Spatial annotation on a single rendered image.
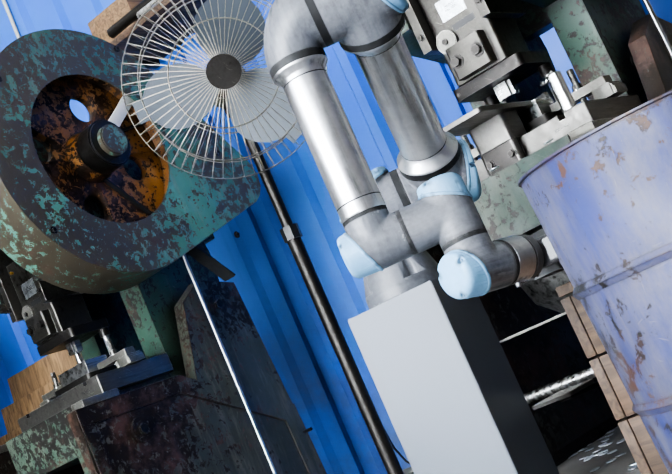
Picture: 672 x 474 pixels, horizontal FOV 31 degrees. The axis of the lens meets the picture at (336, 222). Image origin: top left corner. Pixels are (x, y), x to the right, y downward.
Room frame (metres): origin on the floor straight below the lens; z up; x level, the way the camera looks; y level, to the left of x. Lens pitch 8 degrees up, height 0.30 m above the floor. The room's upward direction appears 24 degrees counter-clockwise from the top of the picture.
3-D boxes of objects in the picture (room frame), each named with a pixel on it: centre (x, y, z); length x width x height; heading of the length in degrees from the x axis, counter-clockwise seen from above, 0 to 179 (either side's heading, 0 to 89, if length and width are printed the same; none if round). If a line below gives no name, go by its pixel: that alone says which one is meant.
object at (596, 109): (2.87, -0.50, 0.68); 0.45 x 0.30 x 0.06; 54
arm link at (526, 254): (1.94, -0.23, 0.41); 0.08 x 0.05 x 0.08; 39
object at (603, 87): (2.77, -0.64, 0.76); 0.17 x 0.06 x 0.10; 54
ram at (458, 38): (2.83, -0.47, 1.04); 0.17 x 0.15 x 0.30; 144
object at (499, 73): (2.87, -0.50, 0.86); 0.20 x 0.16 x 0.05; 54
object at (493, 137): (2.72, -0.40, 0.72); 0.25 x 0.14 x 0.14; 144
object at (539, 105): (2.86, -0.50, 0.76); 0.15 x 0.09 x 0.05; 54
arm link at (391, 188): (2.24, -0.07, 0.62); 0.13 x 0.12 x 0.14; 85
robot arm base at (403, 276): (2.24, -0.07, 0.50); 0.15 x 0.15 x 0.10
